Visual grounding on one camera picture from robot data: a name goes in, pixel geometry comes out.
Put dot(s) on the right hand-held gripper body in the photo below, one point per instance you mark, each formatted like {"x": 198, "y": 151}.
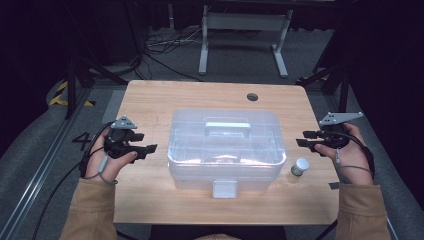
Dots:
{"x": 333, "y": 138}

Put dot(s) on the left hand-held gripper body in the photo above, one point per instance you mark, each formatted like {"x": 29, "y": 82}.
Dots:
{"x": 116, "y": 143}

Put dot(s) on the clear plastic storage box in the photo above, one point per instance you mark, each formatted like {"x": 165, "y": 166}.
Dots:
{"x": 226, "y": 146}

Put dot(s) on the person's left hand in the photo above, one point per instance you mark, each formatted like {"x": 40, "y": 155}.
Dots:
{"x": 100, "y": 163}

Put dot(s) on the person's right hand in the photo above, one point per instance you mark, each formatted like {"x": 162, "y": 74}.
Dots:
{"x": 353, "y": 163}

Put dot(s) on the grey tape piece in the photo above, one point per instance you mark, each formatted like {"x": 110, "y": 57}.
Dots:
{"x": 334, "y": 185}

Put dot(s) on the black metal stand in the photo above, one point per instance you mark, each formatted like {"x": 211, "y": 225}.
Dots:
{"x": 343, "y": 90}
{"x": 71, "y": 90}

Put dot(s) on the black curtain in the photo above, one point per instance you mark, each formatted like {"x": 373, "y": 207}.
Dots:
{"x": 393, "y": 83}
{"x": 26, "y": 66}

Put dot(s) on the white metal table frame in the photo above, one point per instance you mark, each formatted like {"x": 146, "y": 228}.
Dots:
{"x": 246, "y": 21}

